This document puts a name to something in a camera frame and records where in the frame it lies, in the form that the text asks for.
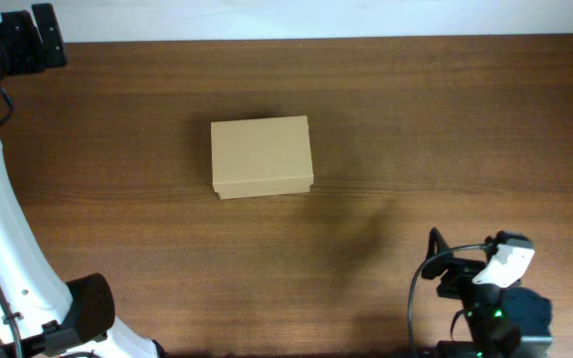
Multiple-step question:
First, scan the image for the brown cardboard box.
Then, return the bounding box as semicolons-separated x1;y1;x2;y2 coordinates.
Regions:
211;115;314;200

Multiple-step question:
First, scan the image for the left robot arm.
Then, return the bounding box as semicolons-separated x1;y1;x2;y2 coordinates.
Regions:
0;3;166;357

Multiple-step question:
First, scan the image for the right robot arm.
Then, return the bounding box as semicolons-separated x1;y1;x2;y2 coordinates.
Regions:
411;228;552;358

